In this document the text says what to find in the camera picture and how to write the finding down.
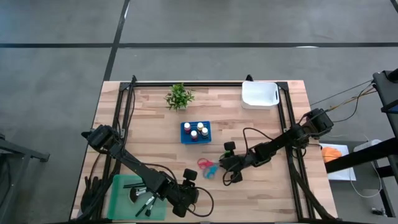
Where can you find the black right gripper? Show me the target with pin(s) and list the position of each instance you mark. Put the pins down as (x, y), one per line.
(234, 162)

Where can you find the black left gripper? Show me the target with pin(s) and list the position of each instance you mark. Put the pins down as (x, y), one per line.
(183, 197)

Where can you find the green scissors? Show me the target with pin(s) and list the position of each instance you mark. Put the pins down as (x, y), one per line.
(228, 153)

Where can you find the black scruffy-bristle paintbrush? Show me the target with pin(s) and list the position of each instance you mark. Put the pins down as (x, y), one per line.
(143, 207)

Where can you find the yellow paint bottle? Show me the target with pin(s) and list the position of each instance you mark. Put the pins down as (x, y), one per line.
(200, 126)

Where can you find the fan paintbrush silver ferrule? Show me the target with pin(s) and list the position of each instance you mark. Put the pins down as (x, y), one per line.
(134, 195)

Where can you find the orange-tipped gold ferrule paintbrush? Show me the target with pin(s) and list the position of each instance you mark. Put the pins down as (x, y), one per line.
(133, 185)

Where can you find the red paint bottle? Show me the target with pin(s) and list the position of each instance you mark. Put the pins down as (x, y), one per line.
(186, 127)

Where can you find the teal translucent plastic bin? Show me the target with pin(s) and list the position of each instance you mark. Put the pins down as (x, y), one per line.
(121, 199)

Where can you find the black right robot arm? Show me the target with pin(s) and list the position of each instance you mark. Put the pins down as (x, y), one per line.
(280, 143)

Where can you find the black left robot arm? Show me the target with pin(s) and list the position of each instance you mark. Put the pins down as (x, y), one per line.
(140, 169)

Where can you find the blue slotted plastic basket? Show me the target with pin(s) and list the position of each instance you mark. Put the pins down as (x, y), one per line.
(186, 140)

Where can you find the white plastic bin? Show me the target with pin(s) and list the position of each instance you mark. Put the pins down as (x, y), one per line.
(259, 93)

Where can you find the green plant in white pot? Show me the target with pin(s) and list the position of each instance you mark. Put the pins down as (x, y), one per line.
(178, 96)

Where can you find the orange object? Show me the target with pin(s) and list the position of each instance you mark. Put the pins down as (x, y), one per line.
(332, 154)

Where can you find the white paper sheet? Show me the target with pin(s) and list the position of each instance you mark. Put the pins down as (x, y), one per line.
(342, 174)

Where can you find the white device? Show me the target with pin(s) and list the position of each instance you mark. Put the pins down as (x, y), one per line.
(367, 144)

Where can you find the small black device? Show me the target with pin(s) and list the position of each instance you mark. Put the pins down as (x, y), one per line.
(377, 211)

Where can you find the black metal stand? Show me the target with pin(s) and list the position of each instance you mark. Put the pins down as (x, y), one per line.
(18, 151)

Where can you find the black metal desk frame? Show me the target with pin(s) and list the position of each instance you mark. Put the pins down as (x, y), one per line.
(357, 158)

